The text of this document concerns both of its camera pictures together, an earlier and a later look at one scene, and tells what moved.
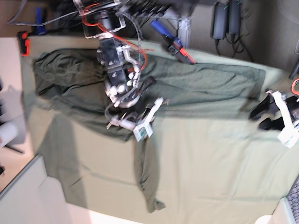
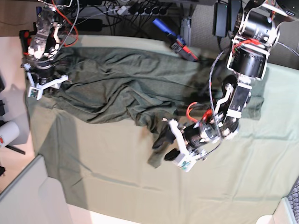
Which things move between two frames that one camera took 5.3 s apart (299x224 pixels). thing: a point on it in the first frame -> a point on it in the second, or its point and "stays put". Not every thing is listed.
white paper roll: (8, 132) stays put
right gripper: (268, 104) -> (195, 135)
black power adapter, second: (234, 17) stays put
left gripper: (126, 116) -> (43, 70)
